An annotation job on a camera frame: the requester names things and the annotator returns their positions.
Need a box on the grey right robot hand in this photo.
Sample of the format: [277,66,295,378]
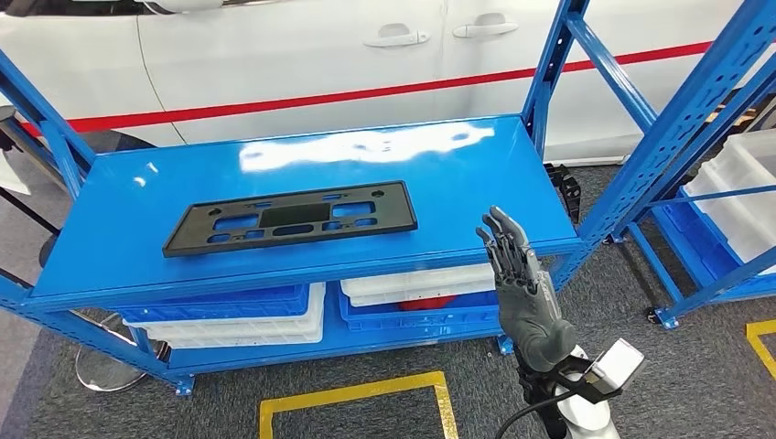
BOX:
[475,206,578,374]

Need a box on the black bracket object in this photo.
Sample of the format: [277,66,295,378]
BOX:
[544,162,583,225]

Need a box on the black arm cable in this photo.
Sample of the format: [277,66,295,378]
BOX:
[495,387,583,439]

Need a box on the blue metal shelf rack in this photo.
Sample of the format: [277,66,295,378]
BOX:
[0,0,776,398]
[624,181,776,331]

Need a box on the chrome round stand base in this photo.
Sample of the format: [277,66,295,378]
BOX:
[73,310,172,394]

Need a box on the black plastic plate bracket part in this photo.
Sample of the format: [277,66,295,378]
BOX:
[161,180,419,260]

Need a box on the red item in bin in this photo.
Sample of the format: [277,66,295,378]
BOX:
[398,294,457,313]

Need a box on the white car with red stripe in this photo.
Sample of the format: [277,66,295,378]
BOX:
[0,0,776,167]

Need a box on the blue plastic bin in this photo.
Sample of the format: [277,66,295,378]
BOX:
[337,284,503,333]
[119,283,311,324]

